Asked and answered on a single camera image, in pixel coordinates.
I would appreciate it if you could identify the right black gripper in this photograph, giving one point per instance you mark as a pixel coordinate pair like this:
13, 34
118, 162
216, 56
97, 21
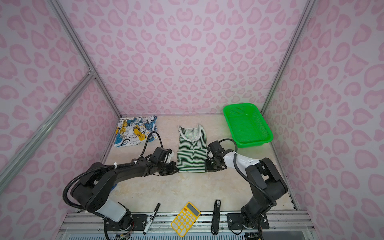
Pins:
207, 167

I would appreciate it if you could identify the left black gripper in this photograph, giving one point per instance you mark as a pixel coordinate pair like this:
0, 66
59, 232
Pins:
173, 164

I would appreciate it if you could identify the green white striped garment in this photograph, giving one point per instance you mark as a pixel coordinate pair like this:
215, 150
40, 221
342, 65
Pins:
192, 150

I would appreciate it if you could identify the colourful printed white shirt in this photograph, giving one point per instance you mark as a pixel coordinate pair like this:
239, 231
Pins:
134, 130

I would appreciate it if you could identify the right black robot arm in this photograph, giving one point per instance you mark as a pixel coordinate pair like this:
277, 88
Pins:
267, 184

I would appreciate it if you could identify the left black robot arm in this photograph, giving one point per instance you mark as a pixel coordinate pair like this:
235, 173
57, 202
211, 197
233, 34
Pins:
90, 191

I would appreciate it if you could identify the black marker pen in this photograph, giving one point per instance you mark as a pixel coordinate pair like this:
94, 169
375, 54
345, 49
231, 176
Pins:
152, 217

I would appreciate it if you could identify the green plastic basket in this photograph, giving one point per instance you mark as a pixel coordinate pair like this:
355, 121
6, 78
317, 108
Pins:
247, 126

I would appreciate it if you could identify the yellow calculator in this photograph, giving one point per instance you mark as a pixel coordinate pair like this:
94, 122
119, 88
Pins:
185, 219

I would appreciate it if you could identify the black stapler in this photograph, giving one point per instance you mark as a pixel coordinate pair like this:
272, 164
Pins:
215, 226

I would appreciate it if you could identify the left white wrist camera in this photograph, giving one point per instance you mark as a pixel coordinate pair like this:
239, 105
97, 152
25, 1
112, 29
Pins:
169, 156

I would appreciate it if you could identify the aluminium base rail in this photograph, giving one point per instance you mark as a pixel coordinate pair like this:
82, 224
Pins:
276, 225

